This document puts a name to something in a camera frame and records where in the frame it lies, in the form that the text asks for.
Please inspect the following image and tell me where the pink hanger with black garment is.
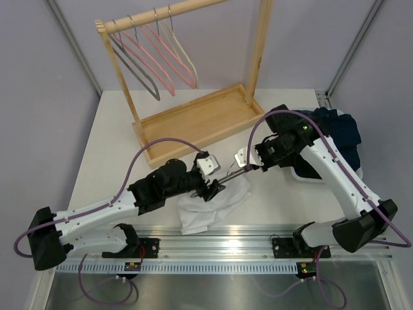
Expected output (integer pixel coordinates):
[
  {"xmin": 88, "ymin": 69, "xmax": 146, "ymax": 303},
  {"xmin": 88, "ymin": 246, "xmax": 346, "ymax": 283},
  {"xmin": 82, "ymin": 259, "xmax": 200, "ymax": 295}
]
[{"xmin": 140, "ymin": 8, "xmax": 199, "ymax": 89}]

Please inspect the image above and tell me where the dark blue garment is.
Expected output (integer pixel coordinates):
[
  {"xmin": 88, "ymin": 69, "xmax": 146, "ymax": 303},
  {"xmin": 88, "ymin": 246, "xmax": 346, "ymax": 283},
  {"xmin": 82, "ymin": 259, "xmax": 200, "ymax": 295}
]
[{"xmin": 291, "ymin": 107, "xmax": 363, "ymax": 183}]

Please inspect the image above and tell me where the grey metal hanger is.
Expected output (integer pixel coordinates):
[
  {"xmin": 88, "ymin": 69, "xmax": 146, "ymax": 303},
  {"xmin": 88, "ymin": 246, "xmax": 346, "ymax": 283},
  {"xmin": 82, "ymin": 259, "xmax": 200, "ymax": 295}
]
[{"xmin": 110, "ymin": 19, "xmax": 161, "ymax": 101}]

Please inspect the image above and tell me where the aluminium mounting rail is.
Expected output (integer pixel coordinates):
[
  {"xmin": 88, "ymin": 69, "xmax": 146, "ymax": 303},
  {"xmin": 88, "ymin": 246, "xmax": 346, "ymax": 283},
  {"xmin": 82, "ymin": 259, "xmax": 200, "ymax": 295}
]
[{"xmin": 41, "ymin": 223, "xmax": 394, "ymax": 262}]

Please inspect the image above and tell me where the grey hanger with white garment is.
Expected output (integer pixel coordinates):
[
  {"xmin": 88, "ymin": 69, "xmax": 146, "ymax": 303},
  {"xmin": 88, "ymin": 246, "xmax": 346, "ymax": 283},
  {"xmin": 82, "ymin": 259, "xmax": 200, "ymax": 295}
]
[{"xmin": 190, "ymin": 168, "xmax": 248, "ymax": 198}]

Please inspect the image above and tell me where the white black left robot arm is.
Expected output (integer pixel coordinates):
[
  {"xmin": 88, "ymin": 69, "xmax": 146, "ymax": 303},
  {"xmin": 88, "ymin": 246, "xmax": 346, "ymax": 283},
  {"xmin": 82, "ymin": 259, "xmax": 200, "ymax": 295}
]
[{"xmin": 27, "ymin": 155, "xmax": 224, "ymax": 271}]

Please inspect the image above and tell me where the white garment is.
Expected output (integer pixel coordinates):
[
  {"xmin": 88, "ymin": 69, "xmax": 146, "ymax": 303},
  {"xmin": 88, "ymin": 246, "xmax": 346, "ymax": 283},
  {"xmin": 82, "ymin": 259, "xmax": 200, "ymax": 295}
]
[{"xmin": 177, "ymin": 176, "xmax": 252, "ymax": 235}]

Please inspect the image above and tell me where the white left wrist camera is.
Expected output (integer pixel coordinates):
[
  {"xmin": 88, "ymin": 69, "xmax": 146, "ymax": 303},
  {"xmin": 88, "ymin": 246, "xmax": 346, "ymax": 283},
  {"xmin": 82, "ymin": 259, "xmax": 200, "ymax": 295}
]
[{"xmin": 196, "ymin": 155, "xmax": 221, "ymax": 180}]

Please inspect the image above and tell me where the wooden hanger with blue garment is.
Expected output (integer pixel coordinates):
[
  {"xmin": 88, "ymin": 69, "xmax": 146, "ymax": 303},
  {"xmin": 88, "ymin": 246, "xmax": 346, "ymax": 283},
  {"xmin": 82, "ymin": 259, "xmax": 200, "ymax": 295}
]
[{"xmin": 161, "ymin": 5, "xmax": 199, "ymax": 88}]

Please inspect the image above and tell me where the white slotted cable duct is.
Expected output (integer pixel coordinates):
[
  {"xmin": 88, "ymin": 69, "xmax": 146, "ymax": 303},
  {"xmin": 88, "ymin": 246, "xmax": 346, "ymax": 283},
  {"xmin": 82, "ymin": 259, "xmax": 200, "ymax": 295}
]
[{"xmin": 57, "ymin": 261, "xmax": 298, "ymax": 274}]

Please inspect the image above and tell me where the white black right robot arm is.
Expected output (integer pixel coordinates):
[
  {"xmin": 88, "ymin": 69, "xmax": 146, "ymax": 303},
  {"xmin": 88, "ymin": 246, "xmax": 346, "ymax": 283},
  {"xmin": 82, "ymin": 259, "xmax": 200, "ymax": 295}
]
[{"xmin": 246, "ymin": 105, "xmax": 398, "ymax": 256}]

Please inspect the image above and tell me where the wooden clothes rack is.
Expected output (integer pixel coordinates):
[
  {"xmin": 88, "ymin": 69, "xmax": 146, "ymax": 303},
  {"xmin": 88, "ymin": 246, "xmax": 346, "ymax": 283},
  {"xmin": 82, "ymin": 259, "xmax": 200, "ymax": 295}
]
[{"xmin": 94, "ymin": 0, "xmax": 274, "ymax": 170}]

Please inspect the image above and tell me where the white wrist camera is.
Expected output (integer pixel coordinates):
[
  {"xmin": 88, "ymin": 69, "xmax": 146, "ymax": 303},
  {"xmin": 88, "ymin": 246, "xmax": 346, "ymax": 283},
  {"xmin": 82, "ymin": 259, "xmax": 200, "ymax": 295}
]
[
  {"xmin": 234, "ymin": 147, "xmax": 262, "ymax": 169},
  {"xmin": 196, "ymin": 155, "xmax": 221, "ymax": 180}
]

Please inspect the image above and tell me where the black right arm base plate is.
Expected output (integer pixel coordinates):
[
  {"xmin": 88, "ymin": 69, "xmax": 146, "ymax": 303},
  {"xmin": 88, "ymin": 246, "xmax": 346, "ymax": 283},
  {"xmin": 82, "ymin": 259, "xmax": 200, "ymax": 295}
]
[{"xmin": 271, "ymin": 238, "xmax": 321, "ymax": 259}]

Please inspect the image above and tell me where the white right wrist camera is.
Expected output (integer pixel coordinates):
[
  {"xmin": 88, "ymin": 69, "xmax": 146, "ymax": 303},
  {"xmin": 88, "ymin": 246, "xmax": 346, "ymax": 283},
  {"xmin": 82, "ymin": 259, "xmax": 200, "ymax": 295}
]
[{"xmin": 234, "ymin": 147, "xmax": 262, "ymax": 169}]

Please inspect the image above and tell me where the white plastic basket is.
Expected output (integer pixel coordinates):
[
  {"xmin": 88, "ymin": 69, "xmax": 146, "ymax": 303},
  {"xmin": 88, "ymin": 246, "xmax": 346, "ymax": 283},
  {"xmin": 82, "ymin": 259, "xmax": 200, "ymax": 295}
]
[{"xmin": 290, "ymin": 108, "xmax": 364, "ymax": 183}]

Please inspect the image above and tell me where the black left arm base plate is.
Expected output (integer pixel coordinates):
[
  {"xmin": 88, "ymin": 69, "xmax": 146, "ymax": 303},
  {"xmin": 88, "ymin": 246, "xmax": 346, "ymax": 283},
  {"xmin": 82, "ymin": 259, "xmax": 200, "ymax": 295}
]
[{"xmin": 102, "ymin": 238, "xmax": 160, "ymax": 259}]

